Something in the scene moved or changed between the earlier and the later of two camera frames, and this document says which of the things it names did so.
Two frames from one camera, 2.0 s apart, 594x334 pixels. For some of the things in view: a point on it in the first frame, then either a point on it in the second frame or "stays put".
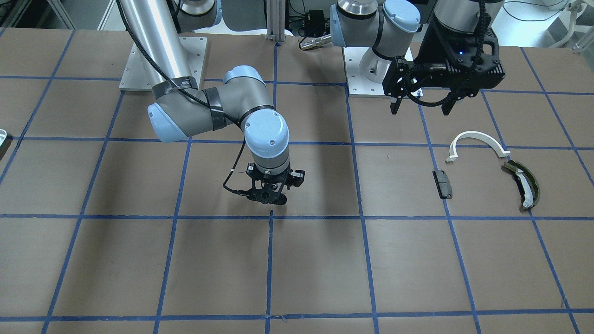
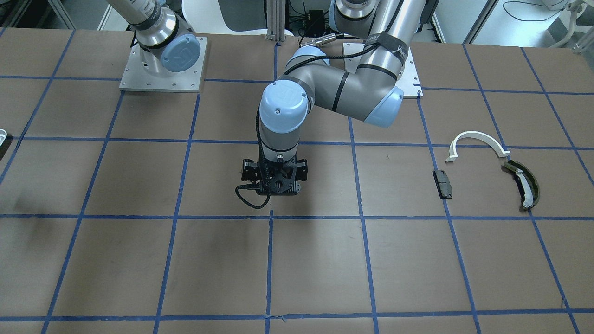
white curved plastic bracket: x=471 y=134 stays put
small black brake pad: x=443 y=184 stays put
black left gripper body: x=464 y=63 to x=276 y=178
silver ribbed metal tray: x=3 y=135 stays put
